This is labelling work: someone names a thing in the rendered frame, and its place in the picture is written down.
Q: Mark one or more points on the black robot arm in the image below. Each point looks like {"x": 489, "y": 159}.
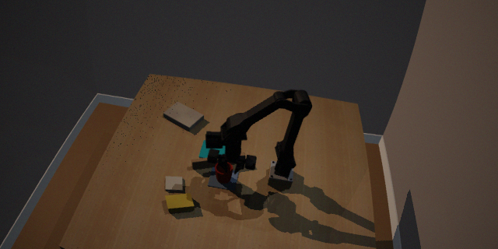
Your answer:
{"x": 233, "y": 131}

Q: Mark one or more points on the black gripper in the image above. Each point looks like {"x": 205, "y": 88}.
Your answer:
{"x": 232, "y": 157}

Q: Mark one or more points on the red cup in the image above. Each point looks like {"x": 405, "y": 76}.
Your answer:
{"x": 221, "y": 175}

